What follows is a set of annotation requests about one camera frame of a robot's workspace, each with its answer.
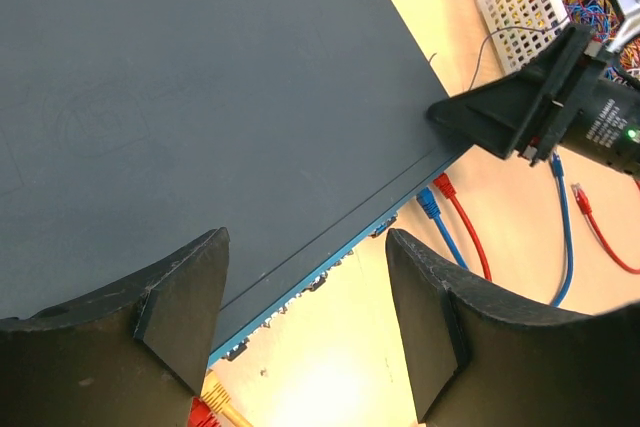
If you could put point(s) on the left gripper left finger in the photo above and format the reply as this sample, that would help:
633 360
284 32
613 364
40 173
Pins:
131 353

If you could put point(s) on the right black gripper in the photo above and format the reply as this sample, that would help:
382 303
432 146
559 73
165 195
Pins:
560 98

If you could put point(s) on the dark blue network switch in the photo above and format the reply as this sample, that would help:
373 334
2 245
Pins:
131 127

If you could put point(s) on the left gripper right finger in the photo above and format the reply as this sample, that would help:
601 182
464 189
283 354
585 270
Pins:
480 355

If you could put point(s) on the white plastic basket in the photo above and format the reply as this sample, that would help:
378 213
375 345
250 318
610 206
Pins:
521 29

